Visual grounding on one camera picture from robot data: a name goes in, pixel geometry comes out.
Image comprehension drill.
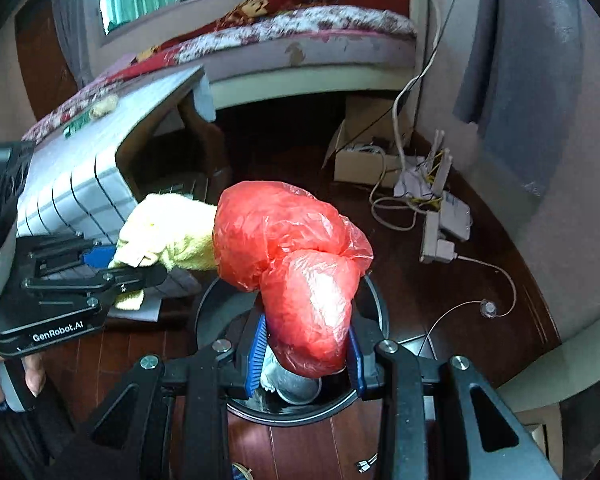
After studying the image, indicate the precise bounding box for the grey power strip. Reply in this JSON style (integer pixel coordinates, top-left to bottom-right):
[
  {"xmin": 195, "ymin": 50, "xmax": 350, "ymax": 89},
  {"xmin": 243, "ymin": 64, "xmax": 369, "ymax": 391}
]
[{"xmin": 420, "ymin": 210, "xmax": 456, "ymax": 263}]

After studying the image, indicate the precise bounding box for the thin white cable with switch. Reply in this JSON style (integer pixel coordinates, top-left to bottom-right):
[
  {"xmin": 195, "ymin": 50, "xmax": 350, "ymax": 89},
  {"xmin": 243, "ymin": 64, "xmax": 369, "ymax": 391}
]
[{"xmin": 415, "ymin": 252, "xmax": 518, "ymax": 356}]

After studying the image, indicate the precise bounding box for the cardboard box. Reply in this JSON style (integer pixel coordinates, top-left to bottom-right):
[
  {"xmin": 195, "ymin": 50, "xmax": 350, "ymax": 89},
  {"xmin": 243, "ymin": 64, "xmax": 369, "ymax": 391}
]
[{"xmin": 322, "ymin": 95, "xmax": 416, "ymax": 188}]

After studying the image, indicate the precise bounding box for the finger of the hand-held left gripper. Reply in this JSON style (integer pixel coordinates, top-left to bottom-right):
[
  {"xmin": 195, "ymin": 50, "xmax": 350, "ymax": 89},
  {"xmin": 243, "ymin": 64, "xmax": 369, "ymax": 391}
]
[
  {"xmin": 27, "ymin": 234, "xmax": 117, "ymax": 276},
  {"xmin": 22, "ymin": 261, "xmax": 168, "ymax": 313}
]

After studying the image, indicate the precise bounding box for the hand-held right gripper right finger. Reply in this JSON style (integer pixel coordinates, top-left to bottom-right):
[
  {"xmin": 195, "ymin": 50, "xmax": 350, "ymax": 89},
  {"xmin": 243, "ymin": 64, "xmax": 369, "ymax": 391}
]
[{"xmin": 349, "ymin": 310, "xmax": 561, "ymax": 480}]

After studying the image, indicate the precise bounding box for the black trash bin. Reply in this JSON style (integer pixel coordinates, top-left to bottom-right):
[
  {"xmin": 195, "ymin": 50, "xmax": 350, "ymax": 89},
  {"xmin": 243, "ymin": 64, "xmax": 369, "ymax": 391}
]
[{"xmin": 194, "ymin": 270, "xmax": 391, "ymax": 428}]

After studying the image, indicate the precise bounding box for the green carton box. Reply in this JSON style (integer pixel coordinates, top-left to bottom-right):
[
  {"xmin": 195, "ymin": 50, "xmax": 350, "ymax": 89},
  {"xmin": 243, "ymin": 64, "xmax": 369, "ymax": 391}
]
[{"xmin": 62, "ymin": 110, "xmax": 98, "ymax": 137}]

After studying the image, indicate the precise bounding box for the red patterned blanket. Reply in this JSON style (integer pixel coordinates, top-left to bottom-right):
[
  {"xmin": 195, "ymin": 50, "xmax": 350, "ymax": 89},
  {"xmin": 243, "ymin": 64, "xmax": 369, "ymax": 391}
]
[{"xmin": 105, "ymin": 0, "xmax": 326, "ymax": 81}]

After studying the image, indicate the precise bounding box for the white router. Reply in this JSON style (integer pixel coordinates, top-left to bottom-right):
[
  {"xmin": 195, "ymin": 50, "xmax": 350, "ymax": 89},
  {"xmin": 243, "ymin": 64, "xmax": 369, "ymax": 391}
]
[{"xmin": 430, "ymin": 130, "xmax": 453, "ymax": 198}]

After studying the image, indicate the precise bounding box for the red plastic bag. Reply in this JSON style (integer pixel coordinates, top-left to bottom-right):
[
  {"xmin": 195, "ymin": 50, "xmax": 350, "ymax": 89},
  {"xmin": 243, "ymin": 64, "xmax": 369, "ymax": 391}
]
[{"xmin": 212, "ymin": 178, "xmax": 374, "ymax": 378}]

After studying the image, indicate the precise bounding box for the yellow cloth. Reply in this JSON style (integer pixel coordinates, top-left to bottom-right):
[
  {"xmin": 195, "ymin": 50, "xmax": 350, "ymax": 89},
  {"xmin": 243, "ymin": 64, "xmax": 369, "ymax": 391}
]
[{"xmin": 109, "ymin": 192, "xmax": 220, "ymax": 311}]

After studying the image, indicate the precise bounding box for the person's left hand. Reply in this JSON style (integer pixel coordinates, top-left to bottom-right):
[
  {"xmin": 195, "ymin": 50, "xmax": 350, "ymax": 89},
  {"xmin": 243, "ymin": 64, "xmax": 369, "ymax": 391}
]
[{"xmin": 0, "ymin": 339, "xmax": 47, "ymax": 405}]

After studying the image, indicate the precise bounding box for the white crumpled paper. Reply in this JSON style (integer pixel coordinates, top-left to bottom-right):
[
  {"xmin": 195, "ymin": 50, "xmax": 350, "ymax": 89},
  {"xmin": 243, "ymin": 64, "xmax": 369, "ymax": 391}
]
[{"xmin": 261, "ymin": 350, "xmax": 281, "ymax": 393}]

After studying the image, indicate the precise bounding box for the white bed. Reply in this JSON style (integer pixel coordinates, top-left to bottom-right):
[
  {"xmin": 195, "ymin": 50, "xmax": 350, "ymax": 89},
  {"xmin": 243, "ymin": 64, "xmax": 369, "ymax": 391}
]
[{"xmin": 22, "ymin": 0, "xmax": 421, "ymax": 111}]

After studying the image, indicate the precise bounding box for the thick white cable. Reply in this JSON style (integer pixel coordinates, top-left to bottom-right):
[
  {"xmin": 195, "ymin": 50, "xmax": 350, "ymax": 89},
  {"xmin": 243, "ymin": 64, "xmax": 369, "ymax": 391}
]
[{"xmin": 370, "ymin": 0, "xmax": 443, "ymax": 231}]

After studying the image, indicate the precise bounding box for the white plug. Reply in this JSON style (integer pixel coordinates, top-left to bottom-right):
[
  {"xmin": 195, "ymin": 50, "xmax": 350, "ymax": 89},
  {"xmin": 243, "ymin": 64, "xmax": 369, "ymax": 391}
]
[{"xmin": 352, "ymin": 452, "xmax": 381, "ymax": 473}]

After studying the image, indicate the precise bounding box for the large grey curtain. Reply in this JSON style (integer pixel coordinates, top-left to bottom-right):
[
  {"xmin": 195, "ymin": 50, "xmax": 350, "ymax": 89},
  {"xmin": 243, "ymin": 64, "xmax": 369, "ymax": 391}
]
[{"xmin": 452, "ymin": 0, "xmax": 588, "ymax": 201}]

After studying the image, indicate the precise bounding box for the brown wooden door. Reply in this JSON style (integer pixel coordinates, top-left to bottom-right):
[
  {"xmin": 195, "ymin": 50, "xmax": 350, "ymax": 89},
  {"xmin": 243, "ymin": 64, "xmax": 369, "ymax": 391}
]
[{"xmin": 15, "ymin": 5, "xmax": 81, "ymax": 121}]

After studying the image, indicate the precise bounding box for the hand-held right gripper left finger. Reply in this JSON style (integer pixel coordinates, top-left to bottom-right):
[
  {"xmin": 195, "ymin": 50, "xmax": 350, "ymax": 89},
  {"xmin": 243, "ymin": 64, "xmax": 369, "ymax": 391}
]
[{"xmin": 45, "ymin": 305, "xmax": 268, "ymax": 480}]

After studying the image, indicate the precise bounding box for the white adapter box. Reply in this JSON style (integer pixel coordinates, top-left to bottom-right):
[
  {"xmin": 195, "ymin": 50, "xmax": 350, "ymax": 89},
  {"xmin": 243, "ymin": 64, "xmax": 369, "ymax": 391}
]
[{"xmin": 437, "ymin": 192, "xmax": 473, "ymax": 241}]

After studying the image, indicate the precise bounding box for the brown crumpled paper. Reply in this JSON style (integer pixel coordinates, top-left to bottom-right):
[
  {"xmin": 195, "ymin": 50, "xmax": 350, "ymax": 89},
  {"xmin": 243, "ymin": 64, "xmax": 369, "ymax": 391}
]
[{"xmin": 91, "ymin": 96, "xmax": 118, "ymax": 118}]

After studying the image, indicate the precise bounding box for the grey window curtain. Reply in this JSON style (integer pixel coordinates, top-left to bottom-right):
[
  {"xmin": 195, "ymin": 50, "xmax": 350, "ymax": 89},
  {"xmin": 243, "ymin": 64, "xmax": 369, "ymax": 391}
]
[{"xmin": 50, "ymin": 0, "xmax": 106, "ymax": 91}]

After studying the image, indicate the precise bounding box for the thin black cable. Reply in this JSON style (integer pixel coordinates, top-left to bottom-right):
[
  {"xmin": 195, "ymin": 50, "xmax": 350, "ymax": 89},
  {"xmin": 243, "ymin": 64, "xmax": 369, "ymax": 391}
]
[{"xmin": 337, "ymin": 0, "xmax": 473, "ymax": 153}]

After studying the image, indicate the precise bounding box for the bed with floral bedding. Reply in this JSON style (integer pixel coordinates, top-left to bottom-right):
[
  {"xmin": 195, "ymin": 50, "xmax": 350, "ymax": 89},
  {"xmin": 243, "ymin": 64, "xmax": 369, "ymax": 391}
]
[{"xmin": 22, "ymin": 5, "xmax": 416, "ymax": 146}]

